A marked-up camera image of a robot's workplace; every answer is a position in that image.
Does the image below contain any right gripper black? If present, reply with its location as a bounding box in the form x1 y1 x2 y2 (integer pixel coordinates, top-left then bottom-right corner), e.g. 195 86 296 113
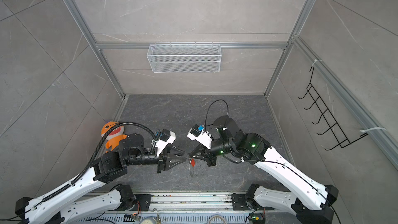
189 138 236 166

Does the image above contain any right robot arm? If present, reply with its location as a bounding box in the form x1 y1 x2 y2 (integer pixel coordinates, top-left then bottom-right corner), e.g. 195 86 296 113
187 115 339 224

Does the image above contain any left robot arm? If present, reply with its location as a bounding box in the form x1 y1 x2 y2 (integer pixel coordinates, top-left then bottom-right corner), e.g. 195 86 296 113
15 130 186 224

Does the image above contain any orange shark plush toy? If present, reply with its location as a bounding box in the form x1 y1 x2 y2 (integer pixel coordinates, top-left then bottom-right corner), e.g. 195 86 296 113
101 121 127 152

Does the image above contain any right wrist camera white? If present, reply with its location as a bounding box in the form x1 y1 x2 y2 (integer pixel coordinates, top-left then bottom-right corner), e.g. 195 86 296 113
187 124 212 149

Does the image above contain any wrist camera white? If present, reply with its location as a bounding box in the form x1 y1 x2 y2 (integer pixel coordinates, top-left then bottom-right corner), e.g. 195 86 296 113
187 124 212 149
155 129 176 157

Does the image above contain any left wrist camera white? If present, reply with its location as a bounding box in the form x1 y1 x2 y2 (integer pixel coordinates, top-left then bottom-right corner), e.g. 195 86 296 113
155 129 176 157

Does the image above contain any black corrugated cable conduit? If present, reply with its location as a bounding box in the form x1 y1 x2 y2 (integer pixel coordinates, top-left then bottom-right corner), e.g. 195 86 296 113
41 122 158 203

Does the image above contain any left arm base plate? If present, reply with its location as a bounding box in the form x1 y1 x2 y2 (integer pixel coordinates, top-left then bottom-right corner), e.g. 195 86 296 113
126 194 152 213

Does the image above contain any right camera black cable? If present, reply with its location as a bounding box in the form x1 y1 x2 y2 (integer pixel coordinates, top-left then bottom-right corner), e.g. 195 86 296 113
204 99 230 127

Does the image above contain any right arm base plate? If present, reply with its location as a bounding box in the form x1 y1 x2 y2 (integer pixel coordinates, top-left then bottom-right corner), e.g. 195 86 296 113
230 193 274 211

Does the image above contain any aluminium rail frame front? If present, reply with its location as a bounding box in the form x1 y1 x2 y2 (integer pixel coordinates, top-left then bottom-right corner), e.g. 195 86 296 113
62 192 324 224

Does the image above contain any white wire mesh basket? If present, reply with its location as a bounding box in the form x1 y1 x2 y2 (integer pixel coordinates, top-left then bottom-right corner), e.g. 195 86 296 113
147 44 222 73

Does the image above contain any black wire hook rack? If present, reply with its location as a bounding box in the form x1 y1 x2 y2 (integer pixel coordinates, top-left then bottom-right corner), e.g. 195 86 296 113
298 67 368 151

